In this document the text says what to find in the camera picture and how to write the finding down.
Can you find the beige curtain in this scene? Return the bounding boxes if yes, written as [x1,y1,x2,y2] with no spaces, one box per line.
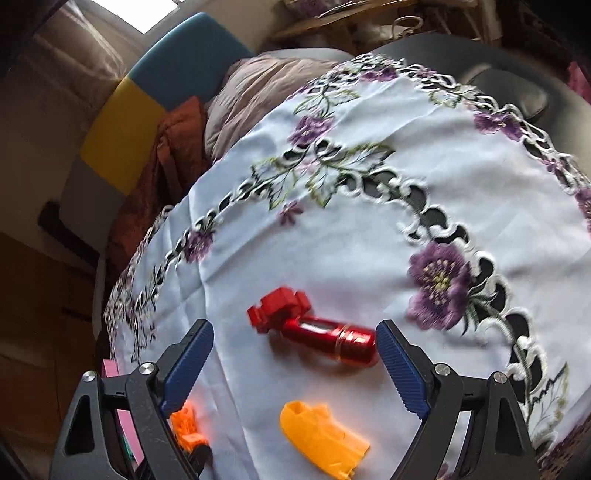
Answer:
[32,0,153,93]

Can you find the black padded table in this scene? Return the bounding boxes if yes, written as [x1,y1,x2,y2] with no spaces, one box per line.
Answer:
[369,34,591,176]

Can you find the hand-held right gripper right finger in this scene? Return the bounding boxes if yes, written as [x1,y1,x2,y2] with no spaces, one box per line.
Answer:
[376,319,541,480]

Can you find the pink cloth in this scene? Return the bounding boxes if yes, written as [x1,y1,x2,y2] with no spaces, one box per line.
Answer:
[567,61,591,100]

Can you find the black leather cushion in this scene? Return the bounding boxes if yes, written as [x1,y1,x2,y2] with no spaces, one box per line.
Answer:
[466,69,552,123]

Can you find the beige pillow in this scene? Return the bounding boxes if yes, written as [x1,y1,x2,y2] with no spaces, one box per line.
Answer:
[203,53,342,162]

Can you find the red metallic cylinder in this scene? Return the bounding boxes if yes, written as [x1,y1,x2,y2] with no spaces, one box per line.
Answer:
[281,316,380,368]

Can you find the red plastic building block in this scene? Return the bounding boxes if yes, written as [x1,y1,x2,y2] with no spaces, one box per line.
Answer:
[247,286,311,334]

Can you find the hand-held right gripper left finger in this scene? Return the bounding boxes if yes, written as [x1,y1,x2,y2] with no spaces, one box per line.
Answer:
[50,318,215,480]

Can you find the blue yellow grey headboard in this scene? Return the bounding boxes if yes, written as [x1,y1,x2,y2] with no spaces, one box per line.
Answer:
[60,11,257,252]

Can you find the pink plastic box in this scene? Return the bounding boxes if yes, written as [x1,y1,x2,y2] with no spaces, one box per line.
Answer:
[102,359,144,467]

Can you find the white embroidered floral tablecloth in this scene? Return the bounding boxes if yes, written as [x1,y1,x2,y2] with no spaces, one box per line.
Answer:
[102,53,591,480]

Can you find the orange plastic cube blocks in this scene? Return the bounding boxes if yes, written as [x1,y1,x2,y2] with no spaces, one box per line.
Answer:
[168,401,211,455]

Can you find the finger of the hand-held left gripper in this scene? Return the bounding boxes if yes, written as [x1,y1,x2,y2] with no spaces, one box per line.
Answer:
[185,443,213,478]

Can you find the window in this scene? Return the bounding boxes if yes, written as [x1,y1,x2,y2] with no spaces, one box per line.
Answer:
[90,0,181,34]

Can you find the rust brown quilt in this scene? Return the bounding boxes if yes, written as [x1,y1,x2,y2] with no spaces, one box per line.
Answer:
[107,97,211,278]

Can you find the white bag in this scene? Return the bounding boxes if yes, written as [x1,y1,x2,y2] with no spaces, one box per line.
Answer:
[360,16,416,40]

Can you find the yellow-orange plastic toy piece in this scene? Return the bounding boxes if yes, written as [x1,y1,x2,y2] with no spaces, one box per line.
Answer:
[279,401,371,480]

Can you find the wooden desk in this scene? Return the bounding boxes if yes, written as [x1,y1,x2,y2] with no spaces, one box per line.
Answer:
[270,0,419,42]

